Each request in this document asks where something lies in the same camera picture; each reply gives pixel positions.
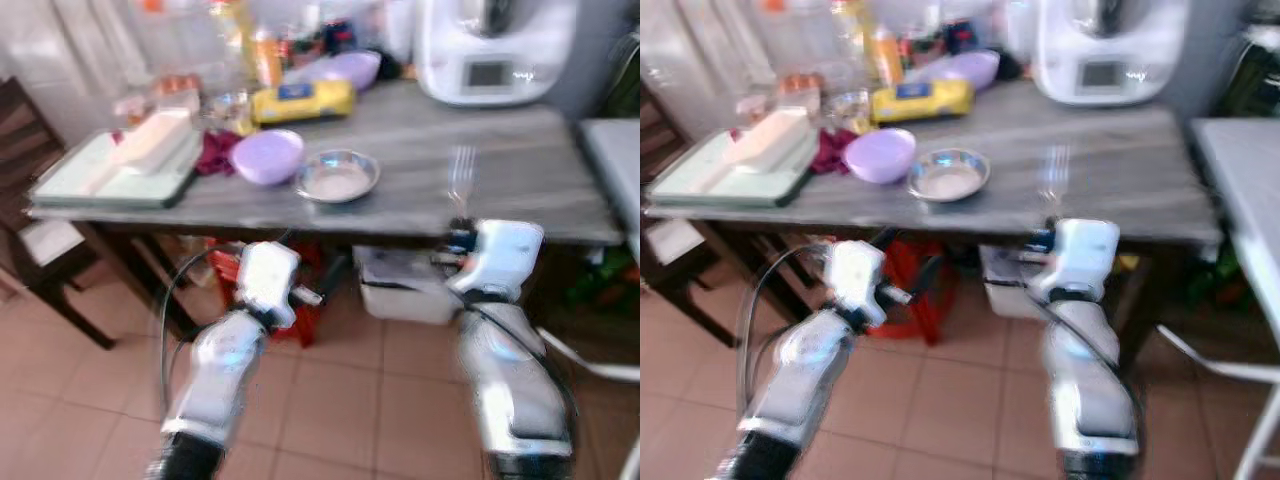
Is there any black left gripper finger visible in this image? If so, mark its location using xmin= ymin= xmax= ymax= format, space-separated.
xmin=316 ymin=254 xmax=352 ymax=312
xmin=913 ymin=254 xmax=947 ymax=304

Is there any red plastic stool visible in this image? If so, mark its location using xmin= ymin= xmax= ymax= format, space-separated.
xmin=869 ymin=239 xmax=953 ymax=348
xmin=209 ymin=239 xmax=333 ymax=348

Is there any shallow steel plate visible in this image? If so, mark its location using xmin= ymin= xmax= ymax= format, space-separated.
xmin=907 ymin=147 xmax=992 ymax=204
xmin=294 ymin=149 xmax=382 ymax=205

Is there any purple plastic bowl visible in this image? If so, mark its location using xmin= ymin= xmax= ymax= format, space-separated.
xmin=229 ymin=128 xmax=306 ymax=188
xmin=938 ymin=49 xmax=1002 ymax=92
xmin=318 ymin=49 xmax=384 ymax=94
xmin=842 ymin=127 xmax=918 ymax=186

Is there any maroon cloth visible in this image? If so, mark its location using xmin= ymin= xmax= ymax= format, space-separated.
xmin=194 ymin=129 xmax=242 ymax=178
xmin=809 ymin=127 xmax=857 ymax=177

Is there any grey side table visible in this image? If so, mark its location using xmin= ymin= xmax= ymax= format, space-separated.
xmin=1189 ymin=117 xmax=1280 ymax=353
xmin=577 ymin=117 xmax=641 ymax=238

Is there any yellow kitchen wipes pack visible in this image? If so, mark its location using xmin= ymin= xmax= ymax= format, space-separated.
xmin=249 ymin=79 xmax=357 ymax=127
xmin=869 ymin=79 xmax=975 ymax=125

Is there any white kitchen appliance with display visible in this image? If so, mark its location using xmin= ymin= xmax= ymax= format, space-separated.
xmin=412 ymin=0 xmax=582 ymax=108
xmin=1029 ymin=0 xmax=1192 ymax=108

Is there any small steel bowl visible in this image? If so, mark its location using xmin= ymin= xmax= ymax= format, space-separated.
xmin=209 ymin=91 xmax=252 ymax=127
xmin=829 ymin=91 xmax=872 ymax=127

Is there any dark wooden chair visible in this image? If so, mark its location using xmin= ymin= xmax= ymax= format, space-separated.
xmin=0 ymin=77 xmax=118 ymax=352
xmin=640 ymin=88 xmax=743 ymax=348

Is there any orange squeeze bottle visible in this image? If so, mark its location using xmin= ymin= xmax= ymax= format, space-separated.
xmin=871 ymin=24 xmax=902 ymax=87
xmin=254 ymin=27 xmax=284 ymax=90

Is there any pale green cutting board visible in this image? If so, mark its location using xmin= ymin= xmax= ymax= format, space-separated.
xmin=27 ymin=127 xmax=207 ymax=210
xmin=644 ymin=127 xmax=823 ymax=210

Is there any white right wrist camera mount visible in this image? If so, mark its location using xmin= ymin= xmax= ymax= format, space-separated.
xmin=449 ymin=219 xmax=547 ymax=303
xmin=1040 ymin=217 xmax=1122 ymax=302

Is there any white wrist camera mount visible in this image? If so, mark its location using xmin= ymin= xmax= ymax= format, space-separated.
xmin=449 ymin=219 xmax=547 ymax=303
xmin=1040 ymin=217 xmax=1122 ymax=302
xmin=234 ymin=241 xmax=302 ymax=330
xmin=827 ymin=239 xmax=890 ymax=328

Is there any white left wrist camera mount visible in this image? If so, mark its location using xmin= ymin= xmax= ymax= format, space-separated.
xmin=827 ymin=239 xmax=890 ymax=328
xmin=234 ymin=241 xmax=302 ymax=330

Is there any white metal frame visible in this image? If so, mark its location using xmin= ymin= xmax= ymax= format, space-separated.
xmin=538 ymin=324 xmax=641 ymax=480
xmin=1158 ymin=324 xmax=1280 ymax=480

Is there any white plastic basket with handle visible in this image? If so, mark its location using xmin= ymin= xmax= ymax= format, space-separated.
xmin=713 ymin=106 xmax=814 ymax=183
xmin=98 ymin=107 xmax=197 ymax=188

